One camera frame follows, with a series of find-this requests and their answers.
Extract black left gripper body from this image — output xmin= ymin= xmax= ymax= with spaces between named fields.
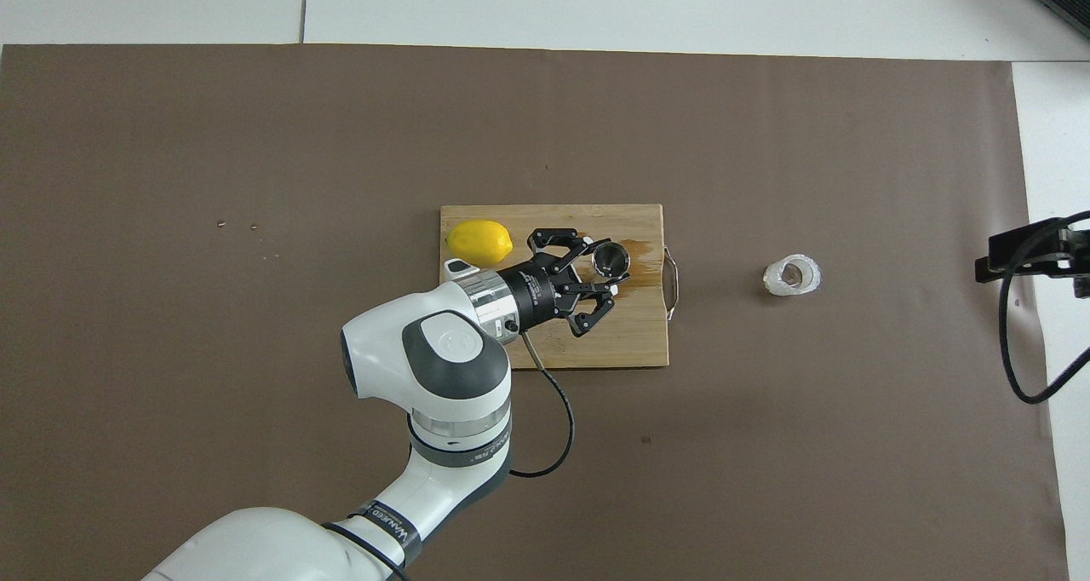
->
xmin=501 ymin=257 xmax=580 ymax=333

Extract steel double jigger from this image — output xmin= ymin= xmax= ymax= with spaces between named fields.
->
xmin=592 ymin=240 xmax=633 ymax=280

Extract wooden cutting board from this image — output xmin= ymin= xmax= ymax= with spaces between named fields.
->
xmin=439 ymin=204 xmax=680 ymax=371

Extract yellow lemon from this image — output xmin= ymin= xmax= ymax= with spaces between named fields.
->
xmin=446 ymin=220 xmax=514 ymax=267

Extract brown paper table mat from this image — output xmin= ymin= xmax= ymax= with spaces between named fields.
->
xmin=0 ymin=44 xmax=1070 ymax=581

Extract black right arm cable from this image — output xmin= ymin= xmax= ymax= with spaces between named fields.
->
xmin=999 ymin=210 xmax=1090 ymax=405

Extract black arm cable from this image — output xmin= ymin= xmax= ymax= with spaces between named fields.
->
xmin=999 ymin=210 xmax=1090 ymax=405
xmin=509 ymin=330 xmax=577 ymax=480

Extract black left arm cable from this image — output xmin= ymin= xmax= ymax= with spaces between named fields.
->
xmin=509 ymin=330 xmax=577 ymax=480

